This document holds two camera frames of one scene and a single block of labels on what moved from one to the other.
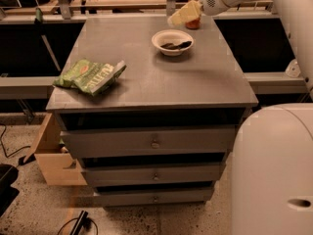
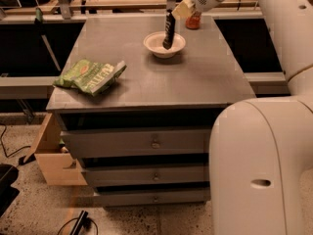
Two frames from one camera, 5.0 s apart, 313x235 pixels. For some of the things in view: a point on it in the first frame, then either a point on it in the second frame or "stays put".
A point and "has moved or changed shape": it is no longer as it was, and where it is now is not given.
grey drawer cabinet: (160, 133) stays put
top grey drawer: (152, 141) stays put
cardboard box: (57, 165) stays put
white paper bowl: (172, 42) has moved or changed shape
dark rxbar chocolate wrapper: (174, 46) -> (169, 31)
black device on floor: (83, 221) stays put
